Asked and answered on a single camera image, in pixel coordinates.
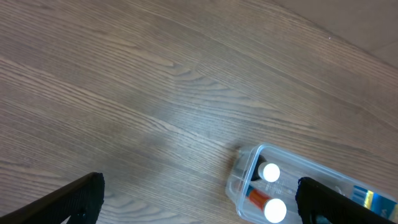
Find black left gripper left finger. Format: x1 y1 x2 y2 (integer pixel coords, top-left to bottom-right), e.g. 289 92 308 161
1 172 105 224

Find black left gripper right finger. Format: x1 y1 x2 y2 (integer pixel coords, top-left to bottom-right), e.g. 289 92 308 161
295 177 394 224

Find orange bottle white cap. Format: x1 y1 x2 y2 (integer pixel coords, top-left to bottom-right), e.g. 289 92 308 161
243 184 287 223

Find black bottle white cap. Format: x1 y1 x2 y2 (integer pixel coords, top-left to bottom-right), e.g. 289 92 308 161
251 155 280 182

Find clear plastic container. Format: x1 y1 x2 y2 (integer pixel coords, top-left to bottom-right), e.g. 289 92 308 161
226 144 397 223

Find blue VapoDrops box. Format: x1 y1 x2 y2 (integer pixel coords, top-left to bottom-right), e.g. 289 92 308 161
351 185 397 222

